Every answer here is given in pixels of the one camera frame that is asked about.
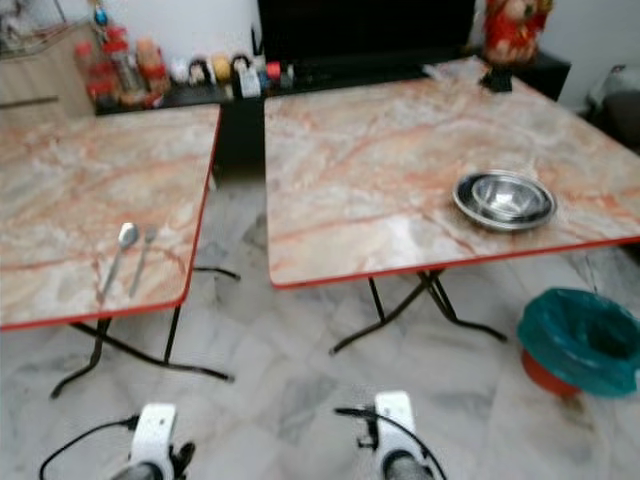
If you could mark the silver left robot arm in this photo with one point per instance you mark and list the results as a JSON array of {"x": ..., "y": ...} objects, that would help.
[{"x": 138, "y": 472}]

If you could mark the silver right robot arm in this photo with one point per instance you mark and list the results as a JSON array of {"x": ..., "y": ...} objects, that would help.
[{"x": 406, "y": 466}]

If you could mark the red waste bin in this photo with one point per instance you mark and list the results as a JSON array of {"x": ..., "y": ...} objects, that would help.
[{"x": 545, "y": 375}]

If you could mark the steel fork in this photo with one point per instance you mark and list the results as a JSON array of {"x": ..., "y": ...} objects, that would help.
[{"x": 145, "y": 257}]

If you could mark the steel spoon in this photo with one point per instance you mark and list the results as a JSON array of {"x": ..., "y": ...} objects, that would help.
[{"x": 126, "y": 236}]

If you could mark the green bin bag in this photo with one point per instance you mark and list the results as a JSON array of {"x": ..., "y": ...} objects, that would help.
[{"x": 575, "y": 325}]

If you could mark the steel plate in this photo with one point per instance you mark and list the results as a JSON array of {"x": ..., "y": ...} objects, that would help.
[{"x": 462, "y": 200}]

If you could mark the marble-top folding table with dishes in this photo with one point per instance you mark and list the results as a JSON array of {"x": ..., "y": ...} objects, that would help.
[{"x": 380, "y": 160}]

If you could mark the marble-top folding table with cutlery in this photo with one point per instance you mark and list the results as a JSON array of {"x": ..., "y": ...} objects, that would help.
[{"x": 90, "y": 200}]

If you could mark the steel bowl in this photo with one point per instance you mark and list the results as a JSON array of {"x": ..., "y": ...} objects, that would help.
[{"x": 510, "y": 197}]

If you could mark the black TV console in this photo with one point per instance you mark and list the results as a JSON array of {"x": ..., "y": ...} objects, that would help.
[{"x": 240, "y": 130}]

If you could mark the white card holder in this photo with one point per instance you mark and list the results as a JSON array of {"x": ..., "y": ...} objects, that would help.
[{"x": 249, "y": 85}]

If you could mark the small red figurine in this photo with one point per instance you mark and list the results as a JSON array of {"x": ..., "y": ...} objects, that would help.
[{"x": 272, "y": 74}]

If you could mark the printed paper sheet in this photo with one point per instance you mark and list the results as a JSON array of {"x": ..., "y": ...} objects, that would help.
[{"x": 455, "y": 70}]

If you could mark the small white figurine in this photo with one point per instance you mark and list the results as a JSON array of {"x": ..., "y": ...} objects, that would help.
[{"x": 179, "y": 71}]

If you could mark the small black-haired figurine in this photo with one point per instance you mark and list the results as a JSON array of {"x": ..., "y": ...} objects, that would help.
[{"x": 198, "y": 70}]

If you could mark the small yellow figurine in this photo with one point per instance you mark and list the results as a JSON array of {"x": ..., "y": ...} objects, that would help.
[{"x": 220, "y": 68}]

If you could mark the orange lidded jar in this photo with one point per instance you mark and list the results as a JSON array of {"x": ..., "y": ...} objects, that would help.
[{"x": 150, "y": 65}]

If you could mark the red lidded jar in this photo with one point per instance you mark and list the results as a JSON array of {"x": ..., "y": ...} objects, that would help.
[{"x": 89, "y": 73}]

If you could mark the light wooden cabinet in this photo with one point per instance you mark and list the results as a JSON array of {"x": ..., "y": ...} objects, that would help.
[{"x": 40, "y": 80}]

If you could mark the black television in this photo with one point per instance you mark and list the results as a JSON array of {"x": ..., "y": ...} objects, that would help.
[{"x": 365, "y": 28}]

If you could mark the dark padded seat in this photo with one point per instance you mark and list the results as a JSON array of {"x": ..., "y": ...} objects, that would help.
[{"x": 615, "y": 105}]

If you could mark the red figurine on black stand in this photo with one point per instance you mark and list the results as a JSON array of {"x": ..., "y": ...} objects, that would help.
[{"x": 515, "y": 30}]

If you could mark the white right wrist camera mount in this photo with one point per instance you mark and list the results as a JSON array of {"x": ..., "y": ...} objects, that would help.
[{"x": 395, "y": 425}]

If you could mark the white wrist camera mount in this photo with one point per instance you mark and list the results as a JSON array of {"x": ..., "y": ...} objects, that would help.
[
  {"x": 395, "y": 425},
  {"x": 157, "y": 432}
]

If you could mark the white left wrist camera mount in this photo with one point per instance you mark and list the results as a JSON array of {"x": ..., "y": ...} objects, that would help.
[{"x": 157, "y": 432}]

